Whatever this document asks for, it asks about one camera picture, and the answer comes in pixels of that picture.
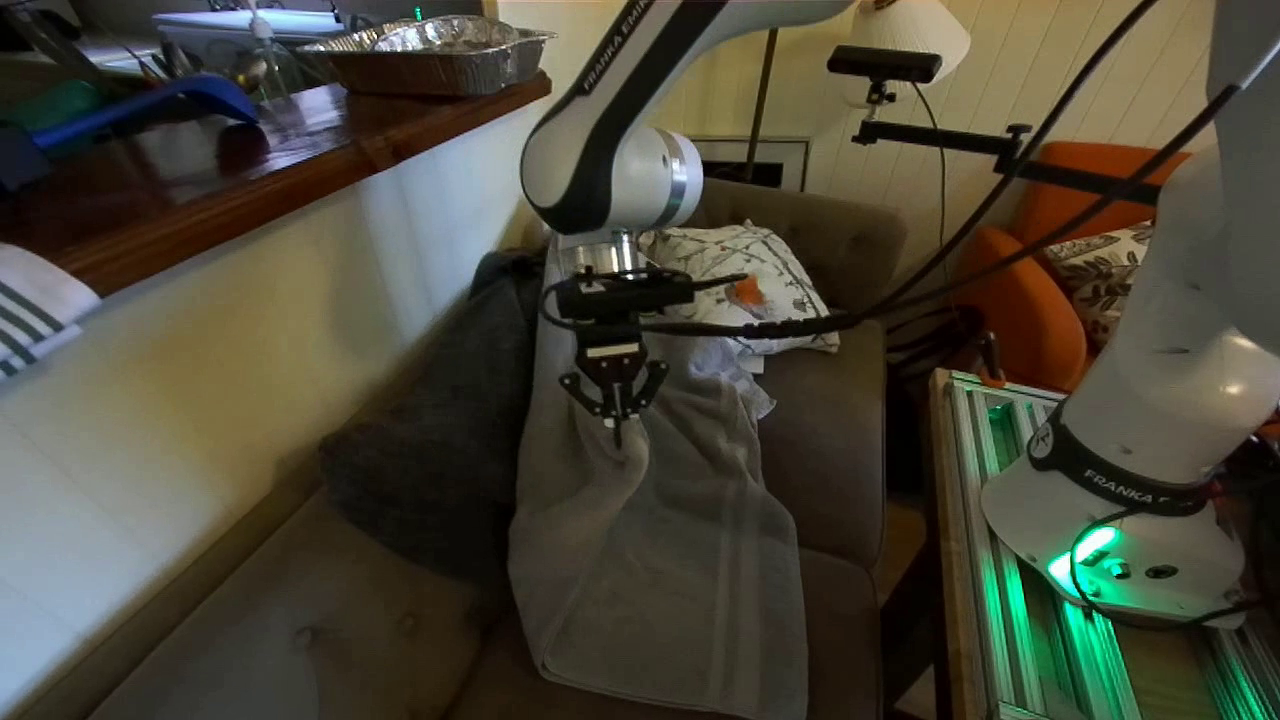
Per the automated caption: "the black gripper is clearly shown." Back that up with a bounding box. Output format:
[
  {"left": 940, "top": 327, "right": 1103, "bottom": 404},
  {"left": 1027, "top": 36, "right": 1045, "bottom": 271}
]
[{"left": 557, "top": 323, "right": 667, "bottom": 431}]

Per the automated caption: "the grey towel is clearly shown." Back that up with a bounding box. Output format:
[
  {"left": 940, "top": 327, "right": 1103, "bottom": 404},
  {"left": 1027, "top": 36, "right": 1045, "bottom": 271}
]
[{"left": 506, "top": 234, "right": 812, "bottom": 720}]

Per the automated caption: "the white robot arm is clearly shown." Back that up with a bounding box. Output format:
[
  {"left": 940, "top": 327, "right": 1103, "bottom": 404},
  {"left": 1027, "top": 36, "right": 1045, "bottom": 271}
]
[{"left": 522, "top": 0, "right": 1280, "bottom": 625}]

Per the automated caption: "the white patterned cushion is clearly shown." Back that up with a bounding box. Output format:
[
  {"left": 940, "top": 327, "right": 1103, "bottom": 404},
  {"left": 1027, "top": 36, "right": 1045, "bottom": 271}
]
[{"left": 642, "top": 221, "right": 828, "bottom": 323}]

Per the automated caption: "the dark grey blanket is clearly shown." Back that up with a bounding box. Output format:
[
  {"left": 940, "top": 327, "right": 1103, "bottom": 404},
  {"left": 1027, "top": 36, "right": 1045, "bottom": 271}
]
[{"left": 319, "top": 253, "right": 546, "bottom": 590}]

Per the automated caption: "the aluminium foil tray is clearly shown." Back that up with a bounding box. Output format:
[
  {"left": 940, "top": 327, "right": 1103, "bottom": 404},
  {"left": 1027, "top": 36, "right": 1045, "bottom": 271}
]
[{"left": 299, "top": 14, "right": 546, "bottom": 100}]

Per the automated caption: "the brown sofa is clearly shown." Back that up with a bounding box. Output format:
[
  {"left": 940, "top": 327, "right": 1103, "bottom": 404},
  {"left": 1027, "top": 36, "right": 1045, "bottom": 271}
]
[{"left": 79, "top": 248, "right": 886, "bottom": 720}]

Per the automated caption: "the orange armchair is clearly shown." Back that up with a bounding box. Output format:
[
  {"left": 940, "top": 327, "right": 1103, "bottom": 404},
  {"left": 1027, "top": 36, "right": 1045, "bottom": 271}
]
[{"left": 962, "top": 140, "right": 1151, "bottom": 391}]

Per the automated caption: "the white lamp shade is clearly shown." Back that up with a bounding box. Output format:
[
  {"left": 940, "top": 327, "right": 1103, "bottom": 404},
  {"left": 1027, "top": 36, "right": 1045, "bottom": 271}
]
[{"left": 852, "top": 0, "right": 972, "bottom": 77}]

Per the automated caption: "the floral cushion on armchair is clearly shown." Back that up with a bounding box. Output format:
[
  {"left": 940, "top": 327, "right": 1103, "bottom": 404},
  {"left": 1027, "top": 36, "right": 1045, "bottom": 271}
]
[{"left": 1045, "top": 223, "right": 1151, "bottom": 347}]

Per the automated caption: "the blue plastic object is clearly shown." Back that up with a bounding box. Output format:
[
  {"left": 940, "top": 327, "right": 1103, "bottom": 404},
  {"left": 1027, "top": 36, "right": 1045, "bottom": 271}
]
[{"left": 31, "top": 77, "right": 259, "bottom": 150}]

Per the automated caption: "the wooden shelf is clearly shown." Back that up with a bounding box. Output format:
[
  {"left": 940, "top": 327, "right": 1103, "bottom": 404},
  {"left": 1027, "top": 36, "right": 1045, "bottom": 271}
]
[{"left": 0, "top": 71, "right": 553, "bottom": 294}]

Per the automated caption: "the striped white cloth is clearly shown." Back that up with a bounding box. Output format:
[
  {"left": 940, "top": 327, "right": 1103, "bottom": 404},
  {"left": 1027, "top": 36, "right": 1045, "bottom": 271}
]
[{"left": 0, "top": 244, "right": 100, "bottom": 374}]

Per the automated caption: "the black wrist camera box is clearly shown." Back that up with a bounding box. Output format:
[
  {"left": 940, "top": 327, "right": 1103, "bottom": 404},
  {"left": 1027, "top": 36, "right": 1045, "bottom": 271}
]
[{"left": 557, "top": 271, "right": 698, "bottom": 320}]

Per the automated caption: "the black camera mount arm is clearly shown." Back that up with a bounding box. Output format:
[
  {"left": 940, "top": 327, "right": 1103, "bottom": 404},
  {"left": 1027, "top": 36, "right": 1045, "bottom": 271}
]
[{"left": 852, "top": 77, "right": 1120, "bottom": 196}]

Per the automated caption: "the black camera on stand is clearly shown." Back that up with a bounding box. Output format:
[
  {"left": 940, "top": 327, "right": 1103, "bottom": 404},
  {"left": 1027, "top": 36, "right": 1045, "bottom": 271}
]
[{"left": 828, "top": 45, "right": 943, "bottom": 85}]

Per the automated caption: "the aluminium frame robot table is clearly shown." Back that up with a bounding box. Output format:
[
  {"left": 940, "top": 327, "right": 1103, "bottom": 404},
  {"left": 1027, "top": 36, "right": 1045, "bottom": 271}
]
[{"left": 929, "top": 367, "right": 1280, "bottom": 720}]

